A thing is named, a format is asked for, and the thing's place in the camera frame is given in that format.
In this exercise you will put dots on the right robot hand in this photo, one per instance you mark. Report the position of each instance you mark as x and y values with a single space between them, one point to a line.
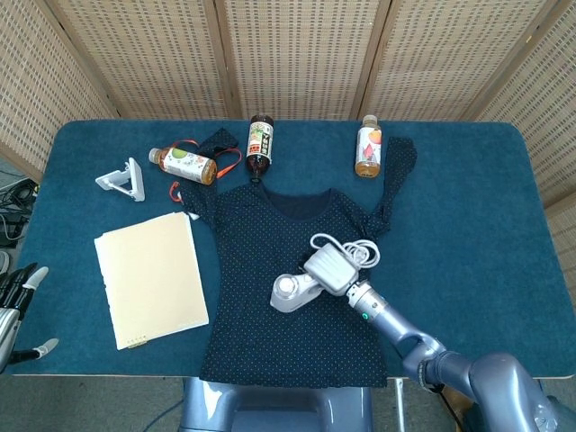
330 270

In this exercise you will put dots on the white handheld steam iron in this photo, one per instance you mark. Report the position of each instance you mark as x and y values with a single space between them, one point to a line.
288 299

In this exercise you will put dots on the blue carpet table cover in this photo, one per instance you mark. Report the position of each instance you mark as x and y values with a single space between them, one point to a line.
472 225

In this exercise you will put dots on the woven folding screen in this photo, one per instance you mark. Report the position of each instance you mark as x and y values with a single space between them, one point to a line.
292 54

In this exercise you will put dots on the white folding phone stand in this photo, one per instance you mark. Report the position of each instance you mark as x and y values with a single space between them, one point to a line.
135 180

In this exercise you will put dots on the white table leg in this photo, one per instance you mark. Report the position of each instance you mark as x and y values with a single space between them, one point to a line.
399 405

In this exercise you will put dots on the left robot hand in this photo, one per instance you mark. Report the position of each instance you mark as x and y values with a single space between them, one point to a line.
18 283

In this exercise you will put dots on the tea bottle red orange label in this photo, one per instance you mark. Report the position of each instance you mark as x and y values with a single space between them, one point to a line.
369 148

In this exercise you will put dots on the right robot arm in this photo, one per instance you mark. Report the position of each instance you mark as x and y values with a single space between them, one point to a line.
396 321

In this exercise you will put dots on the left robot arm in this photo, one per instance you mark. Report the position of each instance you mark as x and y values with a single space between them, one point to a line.
6 328

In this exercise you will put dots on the tea bottle green white label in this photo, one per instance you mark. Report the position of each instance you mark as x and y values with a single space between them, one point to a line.
184 164

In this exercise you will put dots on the navy polka dot shirt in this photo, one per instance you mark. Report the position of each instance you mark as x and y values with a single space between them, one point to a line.
270 351

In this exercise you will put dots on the blue grey robot torso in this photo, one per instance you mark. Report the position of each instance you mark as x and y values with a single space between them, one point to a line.
270 409

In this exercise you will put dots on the cream paper folder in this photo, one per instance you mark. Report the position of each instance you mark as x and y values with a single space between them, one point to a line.
148 279

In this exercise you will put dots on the dark drink bottle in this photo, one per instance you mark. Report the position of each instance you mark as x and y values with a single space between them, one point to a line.
259 148

